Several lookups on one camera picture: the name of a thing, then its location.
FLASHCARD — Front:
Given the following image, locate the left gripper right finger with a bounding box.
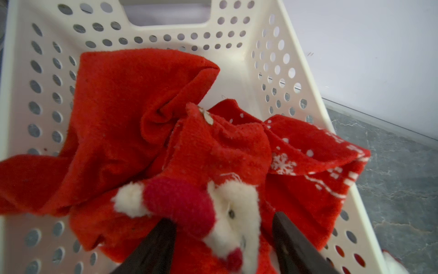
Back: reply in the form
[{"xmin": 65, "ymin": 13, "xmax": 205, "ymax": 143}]
[{"xmin": 272, "ymin": 212, "xmax": 338, "ymax": 274}]

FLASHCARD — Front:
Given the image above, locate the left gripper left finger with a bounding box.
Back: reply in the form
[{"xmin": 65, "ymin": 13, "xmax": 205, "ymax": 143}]
[{"xmin": 111, "ymin": 219, "xmax": 176, "ymax": 274}]

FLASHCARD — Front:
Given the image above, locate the red snowflake sock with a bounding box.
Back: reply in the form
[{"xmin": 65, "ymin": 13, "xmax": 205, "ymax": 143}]
[{"xmin": 70, "ymin": 99, "xmax": 371, "ymax": 274}]

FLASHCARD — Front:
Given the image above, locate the plain red fleece sock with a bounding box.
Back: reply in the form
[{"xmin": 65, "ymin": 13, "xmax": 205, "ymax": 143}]
[{"xmin": 1, "ymin": 49, "xmax": 220, "ymax": 216}]

